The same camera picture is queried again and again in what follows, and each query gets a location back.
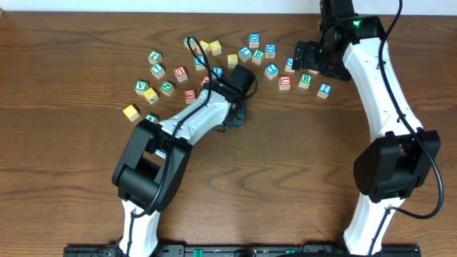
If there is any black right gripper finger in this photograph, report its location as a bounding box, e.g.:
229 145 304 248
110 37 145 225
292 41 307 71
228 103 246 127

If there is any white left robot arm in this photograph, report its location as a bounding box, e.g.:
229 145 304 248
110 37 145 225
112 79 257 256

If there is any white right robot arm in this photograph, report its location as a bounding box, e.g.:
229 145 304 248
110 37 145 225
293 10 443 256

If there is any blue 5 wooden block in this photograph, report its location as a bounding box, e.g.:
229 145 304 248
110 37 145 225
285 57 295 73

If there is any blue L block centre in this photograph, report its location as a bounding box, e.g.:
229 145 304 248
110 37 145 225
211 67 224 79

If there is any blue l block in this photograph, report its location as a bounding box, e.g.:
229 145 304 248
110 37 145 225
211 67 224 79
238 46 252 62

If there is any red A wooden block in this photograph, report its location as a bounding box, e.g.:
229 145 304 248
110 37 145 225
201 76 210 86

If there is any blue D block right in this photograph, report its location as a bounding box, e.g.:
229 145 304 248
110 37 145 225
265 44 277 59

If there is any blue d block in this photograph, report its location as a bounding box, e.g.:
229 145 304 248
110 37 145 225
248 34 260 49
265 44 277 59

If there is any green R wooden block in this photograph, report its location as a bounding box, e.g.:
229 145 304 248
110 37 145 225
298 74 313 89

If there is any yellow S wooden block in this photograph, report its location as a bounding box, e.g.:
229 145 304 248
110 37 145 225
227 54 238 69

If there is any red U block right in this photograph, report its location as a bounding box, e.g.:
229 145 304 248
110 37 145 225
278 76 291 91

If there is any red u block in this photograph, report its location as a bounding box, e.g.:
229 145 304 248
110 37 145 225
278 76 291 91
174 66 188 82

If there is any blue I wooden block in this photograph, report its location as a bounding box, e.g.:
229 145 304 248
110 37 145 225
265 63 279 80

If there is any blue L block upper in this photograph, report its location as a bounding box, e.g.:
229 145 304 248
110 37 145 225
238 46 252 62

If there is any blue P wooden block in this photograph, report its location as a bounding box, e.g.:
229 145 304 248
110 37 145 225
194 55 206 71

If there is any green B wooden block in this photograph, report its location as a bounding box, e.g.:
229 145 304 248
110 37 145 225
251 49 265 65

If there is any blue 2 wooden block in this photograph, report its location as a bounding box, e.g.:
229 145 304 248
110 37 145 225
317 83 332 99

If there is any yellow Q wooden block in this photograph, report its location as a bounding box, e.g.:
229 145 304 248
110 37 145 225
209 40 222 56

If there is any blue D block top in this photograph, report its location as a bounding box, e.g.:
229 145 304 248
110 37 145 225
248 34 260 49

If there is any yellow block beside Z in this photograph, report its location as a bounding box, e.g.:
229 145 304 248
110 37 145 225
197 40 211 55

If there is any red U block left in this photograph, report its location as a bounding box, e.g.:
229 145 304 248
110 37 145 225
174 66 188 82

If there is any green Z wooden block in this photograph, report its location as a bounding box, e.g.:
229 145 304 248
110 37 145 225
184 34 198 51

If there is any green N wooden block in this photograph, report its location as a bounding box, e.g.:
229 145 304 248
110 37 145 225
159 81 175 96

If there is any green 7 wooden block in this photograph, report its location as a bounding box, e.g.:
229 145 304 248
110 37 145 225
150 63 166 79

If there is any yellow K wooden block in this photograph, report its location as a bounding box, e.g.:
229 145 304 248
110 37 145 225
143 88 159 104

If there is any green 4 wooden block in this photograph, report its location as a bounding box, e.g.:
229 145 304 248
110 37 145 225
145 114 159 124

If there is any green V block left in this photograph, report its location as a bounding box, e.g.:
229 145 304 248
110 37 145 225
134 80 149 95

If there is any yellow G wooden block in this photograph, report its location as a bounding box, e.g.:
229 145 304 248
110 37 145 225
123 105 140 121

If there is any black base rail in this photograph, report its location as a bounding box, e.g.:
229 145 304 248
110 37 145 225
63 243 422 257

